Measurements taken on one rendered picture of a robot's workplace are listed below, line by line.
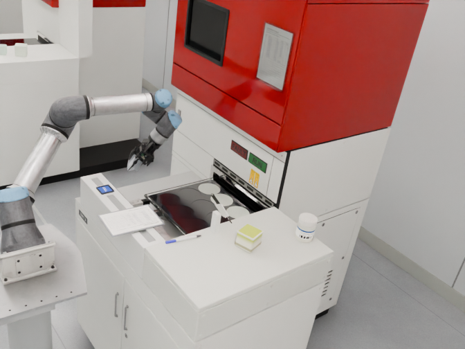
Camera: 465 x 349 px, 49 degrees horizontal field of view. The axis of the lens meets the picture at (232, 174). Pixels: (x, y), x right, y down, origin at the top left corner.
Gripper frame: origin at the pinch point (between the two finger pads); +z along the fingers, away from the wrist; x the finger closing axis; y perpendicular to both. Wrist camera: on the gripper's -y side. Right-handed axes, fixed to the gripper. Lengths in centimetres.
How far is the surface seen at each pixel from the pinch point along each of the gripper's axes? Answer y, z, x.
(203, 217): 41, -18, 24
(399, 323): 21, -16, 184
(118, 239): 53, 3, -3
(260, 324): 88, -16, 45
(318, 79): 35, -90, 22
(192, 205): 31.9, -15.4, 21.1
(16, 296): 78, 26, -28
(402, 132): -60, -95, 146
